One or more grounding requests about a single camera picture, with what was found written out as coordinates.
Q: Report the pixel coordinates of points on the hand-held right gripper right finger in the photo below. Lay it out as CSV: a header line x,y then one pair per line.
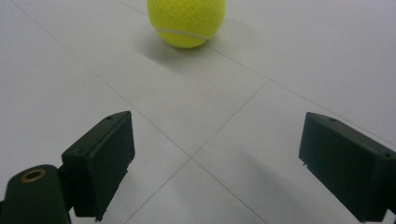
x,y
348,168

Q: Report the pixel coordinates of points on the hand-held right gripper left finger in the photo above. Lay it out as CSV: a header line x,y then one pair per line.
x,y
99,165

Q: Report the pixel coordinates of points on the yellow tennis ball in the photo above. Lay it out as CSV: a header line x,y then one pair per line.
x,y
186,21

